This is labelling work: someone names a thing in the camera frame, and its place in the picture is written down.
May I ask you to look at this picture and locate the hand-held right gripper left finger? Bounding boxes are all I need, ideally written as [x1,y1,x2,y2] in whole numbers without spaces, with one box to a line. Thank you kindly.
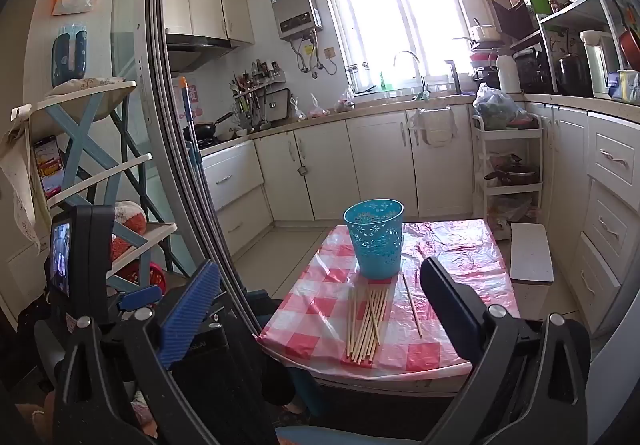
[52,259,278,445]

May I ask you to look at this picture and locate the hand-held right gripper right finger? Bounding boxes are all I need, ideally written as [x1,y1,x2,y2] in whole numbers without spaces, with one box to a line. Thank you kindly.
[420,255,593,445]

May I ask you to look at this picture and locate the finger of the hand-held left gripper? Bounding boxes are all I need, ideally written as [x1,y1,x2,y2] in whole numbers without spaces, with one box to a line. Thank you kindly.
[107,284,165,321]

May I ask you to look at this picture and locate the single bamboo chopstick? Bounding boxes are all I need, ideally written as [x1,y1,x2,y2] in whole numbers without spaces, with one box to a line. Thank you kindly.
[402,273,423,338]

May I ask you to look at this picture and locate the bunch of bamboo chopsticks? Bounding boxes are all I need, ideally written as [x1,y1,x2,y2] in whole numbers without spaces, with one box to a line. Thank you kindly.
[345,286,392,367]

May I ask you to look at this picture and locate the blue plastic basket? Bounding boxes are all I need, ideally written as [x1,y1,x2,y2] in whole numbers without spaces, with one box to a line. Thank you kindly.
[343,199,405,280]

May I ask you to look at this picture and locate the red white stuffed cloth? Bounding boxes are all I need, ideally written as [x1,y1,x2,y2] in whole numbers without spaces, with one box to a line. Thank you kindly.
[111,202,168,287]

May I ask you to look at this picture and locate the red white checked tablecloth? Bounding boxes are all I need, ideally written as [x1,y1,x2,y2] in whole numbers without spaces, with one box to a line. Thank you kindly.
[256,219,521,381]

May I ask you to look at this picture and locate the dark blue stool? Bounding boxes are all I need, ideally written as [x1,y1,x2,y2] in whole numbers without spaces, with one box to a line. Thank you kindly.
[245,288,273,326]

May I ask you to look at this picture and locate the beige lace cloth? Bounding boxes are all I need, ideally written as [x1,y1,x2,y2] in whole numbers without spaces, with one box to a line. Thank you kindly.
[0,105,51,248]

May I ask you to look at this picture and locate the white step stool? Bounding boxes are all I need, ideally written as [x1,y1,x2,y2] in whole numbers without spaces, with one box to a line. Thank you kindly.
[509,222,556,322]

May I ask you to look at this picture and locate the red yellow packaging box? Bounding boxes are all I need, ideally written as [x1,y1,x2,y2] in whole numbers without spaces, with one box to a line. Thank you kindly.
[32,135,66,198]

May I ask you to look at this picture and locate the person's leg black trousers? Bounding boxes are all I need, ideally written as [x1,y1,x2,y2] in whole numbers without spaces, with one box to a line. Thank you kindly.
[257,350,306,415]

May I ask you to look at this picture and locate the white and blue shelf unit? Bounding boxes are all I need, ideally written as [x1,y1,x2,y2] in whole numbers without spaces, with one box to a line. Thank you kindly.
[10,80,181,296]

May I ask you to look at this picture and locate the white trolley rack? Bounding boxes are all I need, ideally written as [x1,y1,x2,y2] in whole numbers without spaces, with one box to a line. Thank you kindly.
[471,114,545,233]

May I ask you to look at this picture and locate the dark pot with lid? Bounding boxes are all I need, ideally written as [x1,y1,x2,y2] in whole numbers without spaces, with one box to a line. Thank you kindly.
[495,164,539,186]

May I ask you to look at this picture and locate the white kitchen base cabinets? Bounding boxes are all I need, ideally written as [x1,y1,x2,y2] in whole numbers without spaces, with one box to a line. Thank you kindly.
[200,98,640,341]

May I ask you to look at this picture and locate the light blue chair seat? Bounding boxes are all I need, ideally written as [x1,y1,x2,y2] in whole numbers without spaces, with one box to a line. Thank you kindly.
[275,425,431,445]

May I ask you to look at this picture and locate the black wok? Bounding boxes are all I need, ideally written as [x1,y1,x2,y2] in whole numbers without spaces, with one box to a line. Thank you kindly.
[191,112,235,138]

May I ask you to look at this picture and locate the white hanging bag holder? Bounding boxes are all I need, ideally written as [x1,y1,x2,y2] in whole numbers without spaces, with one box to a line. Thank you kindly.
[407,108,458,148]

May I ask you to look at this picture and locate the sliding glass door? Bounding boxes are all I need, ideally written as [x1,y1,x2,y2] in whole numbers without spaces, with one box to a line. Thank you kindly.
[112,0,261,336]

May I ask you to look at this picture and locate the plastic bag of vegetables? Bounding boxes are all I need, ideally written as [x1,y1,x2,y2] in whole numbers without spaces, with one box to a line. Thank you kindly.
[472,82,533,131]

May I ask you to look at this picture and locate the black range hood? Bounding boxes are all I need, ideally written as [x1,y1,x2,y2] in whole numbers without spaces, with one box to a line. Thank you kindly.
[164,32,241,73]

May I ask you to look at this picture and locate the black faucet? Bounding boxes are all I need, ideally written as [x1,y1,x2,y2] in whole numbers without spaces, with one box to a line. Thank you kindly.
[444,58,464,96]

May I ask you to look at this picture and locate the white thermos jug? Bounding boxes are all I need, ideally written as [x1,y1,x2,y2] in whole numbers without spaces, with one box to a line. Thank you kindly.
[497,52,523,94]

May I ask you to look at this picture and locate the chrome sink faucet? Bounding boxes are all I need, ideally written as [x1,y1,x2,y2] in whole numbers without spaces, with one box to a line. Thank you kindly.
[392,50,426,93]

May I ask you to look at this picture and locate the black cooking pot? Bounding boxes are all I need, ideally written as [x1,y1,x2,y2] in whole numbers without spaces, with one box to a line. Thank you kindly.
[557,54,588,96]

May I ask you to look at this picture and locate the white pot with lid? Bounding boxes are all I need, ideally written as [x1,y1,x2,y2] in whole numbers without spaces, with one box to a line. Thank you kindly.
[469,24,502,44]

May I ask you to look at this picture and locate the blue yellow packet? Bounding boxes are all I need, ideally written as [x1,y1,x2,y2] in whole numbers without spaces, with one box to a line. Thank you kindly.
[607,70,640,103]

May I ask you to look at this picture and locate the white electric water boiler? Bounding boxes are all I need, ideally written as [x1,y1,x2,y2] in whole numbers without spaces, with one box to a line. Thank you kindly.
[580,30,621,98]

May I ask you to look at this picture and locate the kitchen window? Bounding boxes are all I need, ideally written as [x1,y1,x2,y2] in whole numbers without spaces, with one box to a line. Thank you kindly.
[324,0,476,98]

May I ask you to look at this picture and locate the red pot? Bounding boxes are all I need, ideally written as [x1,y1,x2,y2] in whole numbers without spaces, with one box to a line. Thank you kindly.
[619,28,640,72]

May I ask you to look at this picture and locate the white countertop storage rack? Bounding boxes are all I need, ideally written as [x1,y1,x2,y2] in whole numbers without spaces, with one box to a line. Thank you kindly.
[535,0,626,96]

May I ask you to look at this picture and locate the grey gas water heater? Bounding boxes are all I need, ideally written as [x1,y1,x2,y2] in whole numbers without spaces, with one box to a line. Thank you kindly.
[268,0,323,42]

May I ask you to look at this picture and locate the mop with blue handle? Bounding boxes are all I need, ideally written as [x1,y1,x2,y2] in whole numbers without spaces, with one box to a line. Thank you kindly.
[176,76,223,271]

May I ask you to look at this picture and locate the blue wall organizer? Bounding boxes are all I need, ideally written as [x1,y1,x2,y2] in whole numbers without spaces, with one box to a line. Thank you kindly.
[51,28,88,88]

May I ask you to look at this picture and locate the wall utensil rack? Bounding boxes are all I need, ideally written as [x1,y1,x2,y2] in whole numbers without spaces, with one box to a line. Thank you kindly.
[229,59,288,131]

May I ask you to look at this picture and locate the white upper wall cabinets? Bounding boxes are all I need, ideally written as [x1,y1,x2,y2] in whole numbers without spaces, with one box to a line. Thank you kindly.
[162,0,256,46]

